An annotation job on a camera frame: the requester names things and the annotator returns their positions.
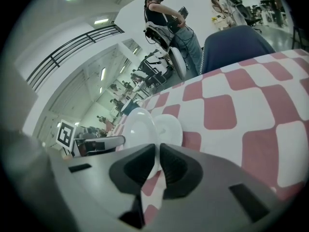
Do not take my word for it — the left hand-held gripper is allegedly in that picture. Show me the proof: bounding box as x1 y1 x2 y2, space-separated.
56 119 126 158

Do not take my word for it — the dark blue cup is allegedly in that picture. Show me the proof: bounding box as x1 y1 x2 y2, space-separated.
120 100 136 116

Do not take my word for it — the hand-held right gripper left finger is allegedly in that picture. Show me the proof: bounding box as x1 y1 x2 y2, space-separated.
49 143 157 232

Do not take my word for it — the black office chair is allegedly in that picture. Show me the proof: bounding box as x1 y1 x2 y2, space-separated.
226 0 263 27

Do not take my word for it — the dark blue chair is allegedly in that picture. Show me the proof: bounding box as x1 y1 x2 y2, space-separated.
201 25 276 75

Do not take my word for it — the black metal railing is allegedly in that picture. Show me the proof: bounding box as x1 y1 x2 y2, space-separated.
26 24 125 92

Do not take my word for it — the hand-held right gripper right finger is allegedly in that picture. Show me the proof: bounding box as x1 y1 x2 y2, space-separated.
154 143 299 232

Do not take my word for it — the red white checked tablecloth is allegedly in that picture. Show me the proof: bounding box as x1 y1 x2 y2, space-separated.
106 48 309 227

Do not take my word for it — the white plate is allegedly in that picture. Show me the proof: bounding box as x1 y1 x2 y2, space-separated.
122 107 163 181
152 114 183 147

